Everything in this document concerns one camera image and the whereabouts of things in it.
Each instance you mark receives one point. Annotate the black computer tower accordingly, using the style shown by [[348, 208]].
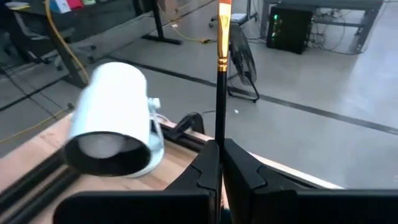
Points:
[[289, 31]]

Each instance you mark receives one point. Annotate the dark office desk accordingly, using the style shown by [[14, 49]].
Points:
[[109, 18]]

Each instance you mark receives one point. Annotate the black paintbrush orange bristles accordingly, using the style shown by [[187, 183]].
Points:
[[221, 109]]

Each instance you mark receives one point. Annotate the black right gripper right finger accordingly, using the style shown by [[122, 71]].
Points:
[[239, 180]]

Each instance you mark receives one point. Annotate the grey office chair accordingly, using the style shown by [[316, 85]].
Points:
[[40, 35]]

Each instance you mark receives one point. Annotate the colourful paper sheets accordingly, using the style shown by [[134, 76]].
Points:
[[63, 5]]

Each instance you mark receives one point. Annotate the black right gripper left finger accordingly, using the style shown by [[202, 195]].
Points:
[[202, 177]]

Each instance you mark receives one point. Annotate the black lamp clamp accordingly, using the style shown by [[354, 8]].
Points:
[[189, 124]]

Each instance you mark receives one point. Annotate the black floor fan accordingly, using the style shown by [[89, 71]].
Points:
[[244, 59]]

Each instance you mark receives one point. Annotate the grey metal desk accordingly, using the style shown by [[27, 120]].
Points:
[[362, 34]]

